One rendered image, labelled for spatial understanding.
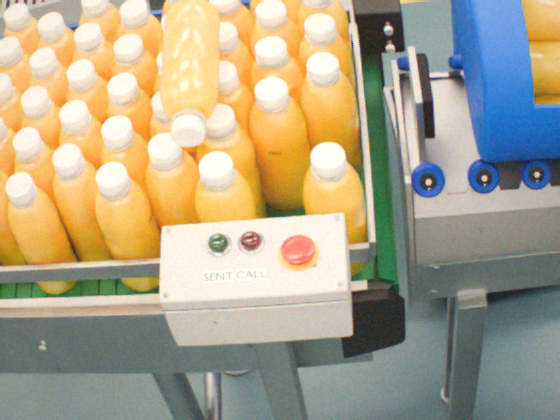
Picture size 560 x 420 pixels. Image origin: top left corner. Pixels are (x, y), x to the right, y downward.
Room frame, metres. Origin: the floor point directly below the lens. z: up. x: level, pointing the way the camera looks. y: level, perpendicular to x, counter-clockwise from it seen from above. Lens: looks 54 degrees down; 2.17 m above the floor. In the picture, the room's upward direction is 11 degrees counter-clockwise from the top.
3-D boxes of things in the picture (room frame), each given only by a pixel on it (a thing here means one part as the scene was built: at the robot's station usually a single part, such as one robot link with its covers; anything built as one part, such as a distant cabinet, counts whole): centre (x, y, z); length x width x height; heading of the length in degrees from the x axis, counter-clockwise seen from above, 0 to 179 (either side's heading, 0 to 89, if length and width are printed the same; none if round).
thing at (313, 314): (0.74, 0.04, 1.05); 0.20 x 0.10 x 0.10; 82
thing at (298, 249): (0.73, -0.01, 1.11); 0.04 x 0.04 x 0.01
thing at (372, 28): (1.20, -0.19, 0.95); 0.10 x 0.07 x 0.10; 172
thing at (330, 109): (1.00, -0.08, 0.99); 0.07 x 0.07 x 0.19
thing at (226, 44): (1.08, 0.03, 1.09); 0.04 x 0.04 x 0.02
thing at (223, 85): (1.01, 0.04, 1.09); 0.04 x 0.04 x 0.02
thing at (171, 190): (0.91, 0.12, 0.99); 0.07 x 0.07 x 0.19
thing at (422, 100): (1.00, -0.20, 0.99); 0.10 x 0.02 x 0.12; 172
